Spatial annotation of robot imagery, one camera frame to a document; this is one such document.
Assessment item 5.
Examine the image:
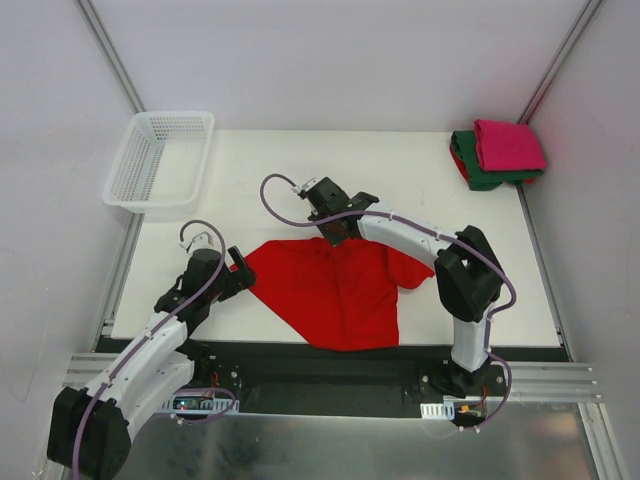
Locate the pink folded t-shirt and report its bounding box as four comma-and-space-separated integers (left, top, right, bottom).
473, 119, 547, 172

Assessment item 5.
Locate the red folded t-shirt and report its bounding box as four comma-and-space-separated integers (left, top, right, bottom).
449, 144, 469, 182

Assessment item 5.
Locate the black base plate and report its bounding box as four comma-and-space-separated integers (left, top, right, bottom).
182, 340, 507, 418

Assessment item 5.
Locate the green folded t-shirt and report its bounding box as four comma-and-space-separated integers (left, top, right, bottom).
450, 130, 544, 191

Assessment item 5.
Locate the right cable duct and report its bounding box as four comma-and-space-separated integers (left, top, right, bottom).
420, 402, 455, 421

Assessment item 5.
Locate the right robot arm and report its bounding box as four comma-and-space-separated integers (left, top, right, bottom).
298, 177, 503, 398

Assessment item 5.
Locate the cable duct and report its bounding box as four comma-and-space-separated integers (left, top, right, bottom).
157, 394, 240, 416
420, 402, 455, 421

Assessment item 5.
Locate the left cable duct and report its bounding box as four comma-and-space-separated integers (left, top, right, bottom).
157, 394, 240, 416

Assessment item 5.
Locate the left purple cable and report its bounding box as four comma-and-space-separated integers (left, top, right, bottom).
72, 218, 239, 480

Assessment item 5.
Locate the white plastic basket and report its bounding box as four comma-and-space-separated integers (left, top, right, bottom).
102, 110, 215, 215

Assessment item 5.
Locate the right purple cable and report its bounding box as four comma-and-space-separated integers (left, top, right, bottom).
259, 173, 517, 435

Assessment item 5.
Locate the purple cable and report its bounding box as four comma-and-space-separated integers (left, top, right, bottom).
72, 218, 239, 480
259, 173, 517, 435

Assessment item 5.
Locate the red t-shirt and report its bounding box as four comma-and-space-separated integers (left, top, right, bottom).
449, 144, 469, 182
246, 238, 435, 352

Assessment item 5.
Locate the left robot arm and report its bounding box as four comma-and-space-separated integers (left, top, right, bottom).
46, 246, 256, 479

